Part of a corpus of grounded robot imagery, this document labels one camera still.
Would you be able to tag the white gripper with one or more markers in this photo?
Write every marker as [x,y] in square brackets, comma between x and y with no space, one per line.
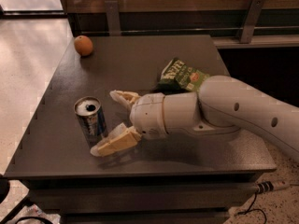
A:
[147,115]

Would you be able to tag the silver blue redbull can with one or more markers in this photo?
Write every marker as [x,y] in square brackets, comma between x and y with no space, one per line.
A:
[90,115]

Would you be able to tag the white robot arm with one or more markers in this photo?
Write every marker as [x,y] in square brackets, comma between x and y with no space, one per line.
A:
[221,105]

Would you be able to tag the green chips bag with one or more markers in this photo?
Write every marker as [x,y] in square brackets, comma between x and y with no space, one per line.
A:
[177,75]

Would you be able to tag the orange fruit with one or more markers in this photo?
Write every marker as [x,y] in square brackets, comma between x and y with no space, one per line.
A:
[83,45]

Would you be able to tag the grey table drawer unit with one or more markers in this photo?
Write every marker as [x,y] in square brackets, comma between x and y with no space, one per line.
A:
[178,180]

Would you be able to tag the black chair base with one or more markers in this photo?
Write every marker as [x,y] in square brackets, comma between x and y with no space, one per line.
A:
[16,208]

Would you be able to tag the left metal bracket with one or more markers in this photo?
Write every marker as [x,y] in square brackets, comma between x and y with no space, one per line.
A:
[113,18]

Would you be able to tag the metal bracket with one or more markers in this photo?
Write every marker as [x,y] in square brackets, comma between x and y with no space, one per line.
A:
[113,18]
[253,14]

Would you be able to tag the right metal bracket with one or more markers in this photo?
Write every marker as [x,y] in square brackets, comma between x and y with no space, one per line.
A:
[253,14]

